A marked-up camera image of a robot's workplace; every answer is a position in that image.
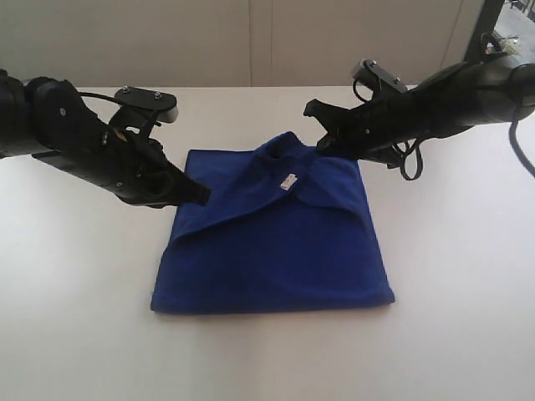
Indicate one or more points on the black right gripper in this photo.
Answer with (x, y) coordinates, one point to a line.
(377, 124)

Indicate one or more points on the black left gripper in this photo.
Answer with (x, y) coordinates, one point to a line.
(129, 165)

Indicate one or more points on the blue towel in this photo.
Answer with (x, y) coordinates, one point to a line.
(285, 230)

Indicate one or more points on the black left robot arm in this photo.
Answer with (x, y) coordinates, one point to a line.
(24, 104)

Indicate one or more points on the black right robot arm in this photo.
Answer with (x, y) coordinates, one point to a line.
(448, 103)

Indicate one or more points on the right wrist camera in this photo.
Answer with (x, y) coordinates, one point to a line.
(378, 80)

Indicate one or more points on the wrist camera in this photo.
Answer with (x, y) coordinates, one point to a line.
(164, 105)
(378, 80)

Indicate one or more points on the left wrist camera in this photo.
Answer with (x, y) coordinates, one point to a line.
(164, 105)

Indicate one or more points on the black window frame post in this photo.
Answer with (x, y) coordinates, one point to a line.
(484, 27)

